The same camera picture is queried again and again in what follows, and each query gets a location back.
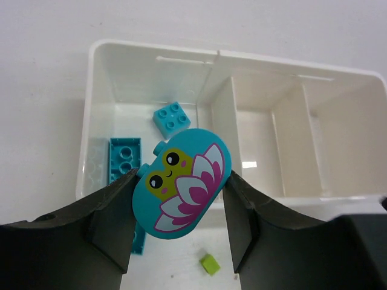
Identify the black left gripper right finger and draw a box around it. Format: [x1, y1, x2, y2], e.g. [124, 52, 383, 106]
[223, 173, 386, 289]

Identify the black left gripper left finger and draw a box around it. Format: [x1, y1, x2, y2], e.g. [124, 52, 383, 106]
[1, 169, 138, 289]

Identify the teal two-by-four brick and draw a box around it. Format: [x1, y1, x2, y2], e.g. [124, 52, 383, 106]
[108, 138, 146, 255]

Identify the teal frog lotus brick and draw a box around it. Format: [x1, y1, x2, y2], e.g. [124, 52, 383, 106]
[132, 128, 232, 240]

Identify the small teal slope brick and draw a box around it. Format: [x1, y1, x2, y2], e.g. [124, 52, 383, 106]
[152, 101, 191, 140]

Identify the lime green small brick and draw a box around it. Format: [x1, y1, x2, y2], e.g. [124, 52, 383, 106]
[200, 254, 221, 276]

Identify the white three-compartment plastic bin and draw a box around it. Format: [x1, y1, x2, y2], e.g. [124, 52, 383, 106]
[76, 40, 386, 206]

